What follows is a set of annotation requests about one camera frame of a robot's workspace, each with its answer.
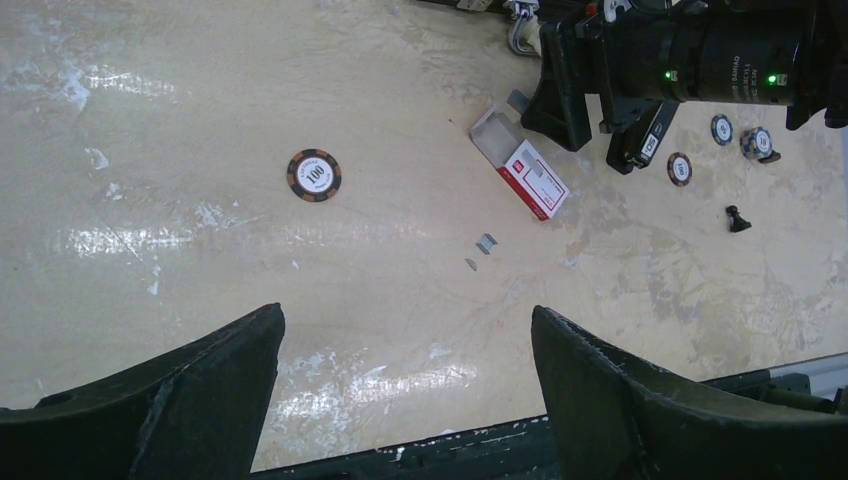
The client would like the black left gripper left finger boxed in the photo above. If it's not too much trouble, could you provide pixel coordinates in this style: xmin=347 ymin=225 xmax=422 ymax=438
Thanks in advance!
xmin=1 ymin=303 xmax=285 ymax=479

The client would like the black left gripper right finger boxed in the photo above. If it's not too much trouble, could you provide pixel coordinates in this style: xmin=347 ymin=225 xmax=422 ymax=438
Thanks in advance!
xmin=531 ymin=306 xmax=847 ymax=479

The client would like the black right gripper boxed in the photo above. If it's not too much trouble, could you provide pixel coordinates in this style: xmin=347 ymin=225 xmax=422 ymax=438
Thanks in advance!
xmin=520 ymin=1 xmax=670 ymax=152

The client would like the small staple strip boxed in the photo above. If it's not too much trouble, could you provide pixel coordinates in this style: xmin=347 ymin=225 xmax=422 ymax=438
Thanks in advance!
xmin=475 ymin=233 xmax=498 ymax=255

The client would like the black stapler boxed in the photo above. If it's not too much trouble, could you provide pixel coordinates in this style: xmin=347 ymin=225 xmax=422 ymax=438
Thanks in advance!
xmin=606 ymin=101 xmax=680 ymax=175

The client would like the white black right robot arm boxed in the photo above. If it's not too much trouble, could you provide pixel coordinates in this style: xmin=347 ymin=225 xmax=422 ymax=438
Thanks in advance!
xmin=521 ymin=1 xmax=847 ymax=151

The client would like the blue poker chip on table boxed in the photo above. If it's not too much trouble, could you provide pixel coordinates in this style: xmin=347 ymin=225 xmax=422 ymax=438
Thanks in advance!
xmin=710 ymin=114 xmax=734 ymax=146

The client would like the right poker chip on table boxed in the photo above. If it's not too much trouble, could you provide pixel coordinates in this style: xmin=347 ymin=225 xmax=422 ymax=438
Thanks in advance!
xmin=667 ymin=152 xmax=693 ymax=187

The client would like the small black screw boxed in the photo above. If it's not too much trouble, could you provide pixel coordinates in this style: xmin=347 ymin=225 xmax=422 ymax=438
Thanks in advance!
xmin=725 ymin=205 xmax=752 ymax=233

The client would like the left poker chip on table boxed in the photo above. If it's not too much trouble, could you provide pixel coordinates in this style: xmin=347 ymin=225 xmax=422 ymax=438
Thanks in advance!
xmin=286 ymin=149 xmax=342 ymax=203

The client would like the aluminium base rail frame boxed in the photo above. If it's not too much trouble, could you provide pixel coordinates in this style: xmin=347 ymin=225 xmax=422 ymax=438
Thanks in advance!
xmin=250 ymin=353 xmax=847 ymax=479

